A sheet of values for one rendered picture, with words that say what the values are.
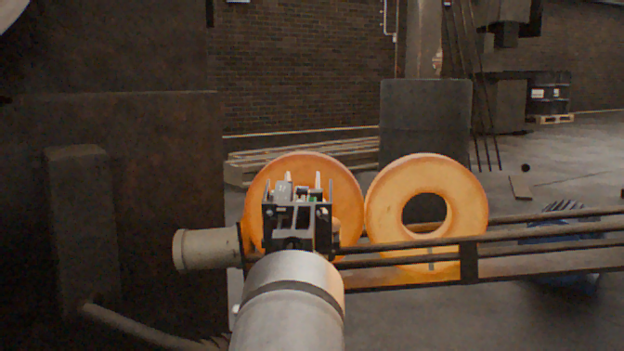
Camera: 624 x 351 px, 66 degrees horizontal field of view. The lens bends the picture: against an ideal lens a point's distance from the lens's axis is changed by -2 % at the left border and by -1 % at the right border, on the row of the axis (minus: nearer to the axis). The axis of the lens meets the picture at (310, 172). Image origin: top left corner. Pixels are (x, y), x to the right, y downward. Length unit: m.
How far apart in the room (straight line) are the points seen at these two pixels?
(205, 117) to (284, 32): 7.02
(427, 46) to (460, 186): 4.03
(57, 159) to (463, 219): 0.52
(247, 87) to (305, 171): 6.91
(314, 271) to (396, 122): 2.68
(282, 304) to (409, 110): 2.68
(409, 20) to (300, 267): 4.53
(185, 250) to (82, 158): 0.18
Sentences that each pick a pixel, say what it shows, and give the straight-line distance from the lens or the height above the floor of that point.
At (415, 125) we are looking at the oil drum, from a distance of 3.01.
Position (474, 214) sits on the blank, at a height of 0.73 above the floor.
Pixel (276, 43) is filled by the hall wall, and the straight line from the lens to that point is 7.75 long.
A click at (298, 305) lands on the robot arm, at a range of 0.37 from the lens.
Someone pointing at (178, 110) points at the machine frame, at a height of 0.84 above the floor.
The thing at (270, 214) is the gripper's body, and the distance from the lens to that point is 0.50.
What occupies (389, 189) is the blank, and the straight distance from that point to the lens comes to 0.62.
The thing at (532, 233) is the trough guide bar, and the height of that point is 0.71.
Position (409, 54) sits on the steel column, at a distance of 4.83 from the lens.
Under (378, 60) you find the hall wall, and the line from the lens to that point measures 8.91.
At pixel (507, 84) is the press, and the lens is 8.20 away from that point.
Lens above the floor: 0.90
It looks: 11 degrees down
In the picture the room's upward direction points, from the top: straight up
